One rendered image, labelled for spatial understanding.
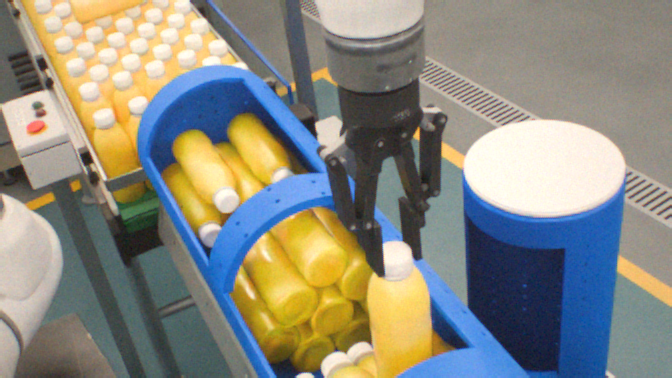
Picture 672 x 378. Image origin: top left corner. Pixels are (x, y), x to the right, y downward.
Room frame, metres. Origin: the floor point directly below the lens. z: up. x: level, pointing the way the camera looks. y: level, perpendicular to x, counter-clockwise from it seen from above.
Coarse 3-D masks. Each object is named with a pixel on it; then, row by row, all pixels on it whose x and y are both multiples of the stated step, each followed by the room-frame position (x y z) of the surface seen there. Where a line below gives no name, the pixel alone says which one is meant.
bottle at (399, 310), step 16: (416, 272) 0.68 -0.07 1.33; (368, 288) 0.69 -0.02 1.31; (384, 288) 0.67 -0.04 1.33; (400, 288) 0.66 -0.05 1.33; (416, 288) 0.67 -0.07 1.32; (368, 304) 0.68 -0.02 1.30; (384, 304) 0.66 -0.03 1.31; (400, 304) 0.66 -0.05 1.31; (416, 304) 0.66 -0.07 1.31; (384, 320) 0.66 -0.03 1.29; (400, 320) 0.65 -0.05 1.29; (416, 320) 0.65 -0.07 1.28; (384, 336) 0.66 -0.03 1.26; (400, 336) 0.65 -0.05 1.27; (416, 336) 0.65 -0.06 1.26; (384, 352) 0.66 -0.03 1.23; (400, 352) 0.65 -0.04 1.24; (416, 352) 0.65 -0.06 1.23; (432, 352) 0.67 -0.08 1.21; (384, 368) 0.66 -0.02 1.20; (400, 368) 0.65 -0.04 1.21
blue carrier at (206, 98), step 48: (192, 96) 1.38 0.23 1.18; (240, 96) 1.41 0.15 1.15; (144, 144) 1.30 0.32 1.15; (288, 144) 1.38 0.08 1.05; (288, 192) 0.99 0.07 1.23; (192, 240) 1.04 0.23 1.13; (240, 240) 0.94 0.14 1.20; (384, 240) 0.87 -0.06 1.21; (432, 288) 0.78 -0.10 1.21; (240, 336) 0.84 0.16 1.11; (480, 336) 0.69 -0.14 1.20
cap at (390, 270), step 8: (384, 248) 0.69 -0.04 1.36; (392, 248) 0.69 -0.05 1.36; (400, 248) 0.69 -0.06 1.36; (408, 248) 0.69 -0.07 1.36; (384, 256) 0.68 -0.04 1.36; (392, 256) 0.68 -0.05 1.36; (400, 256) 0.68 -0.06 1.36; (408, 256) 0.68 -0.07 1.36; (392, 264) 0.67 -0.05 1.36; (400, 264) 0.67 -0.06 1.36; (408, 264) 0.67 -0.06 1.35; (392, 272) 0.67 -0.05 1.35; (400, 272) 0.67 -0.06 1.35
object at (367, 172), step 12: (372, 144) 0.66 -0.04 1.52; (384, 144) 0.66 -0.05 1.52; (372, 156) 0.66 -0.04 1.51; (360, 168) 0.68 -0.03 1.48; (372, 168) 0.66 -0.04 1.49; (360, 180) 0.68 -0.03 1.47; (372, 180) 0.67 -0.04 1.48; (360, 192) 0.67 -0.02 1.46; (372, 192) 0.67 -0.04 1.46; (360, 204) 0.67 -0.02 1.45; (372, 204) 0.67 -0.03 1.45; (372, 216) 0.67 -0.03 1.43
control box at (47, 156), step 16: (32, 96) 1.63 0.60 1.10; (48, 96) 1.62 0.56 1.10; (16, 112) 1.57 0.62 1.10; (32, 112) 1.56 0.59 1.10; (48, 112) 1.55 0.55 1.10; (16, 128) 1.51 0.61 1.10; (48, 128) 1.49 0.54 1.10; (64, 128) 1.48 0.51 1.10; (16, 144) 1.45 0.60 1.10; (32, 144) 1.44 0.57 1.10; (48, 144) 1.45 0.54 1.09; (64, 144) 1.46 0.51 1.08; (32, 160) 1.43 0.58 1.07; (48, 160) 1.44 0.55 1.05; (64, 160) 1.45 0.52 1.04; (32, 176) 1.43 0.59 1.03; (48, 176) 1.44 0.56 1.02; (64, 176) 1.45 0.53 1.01
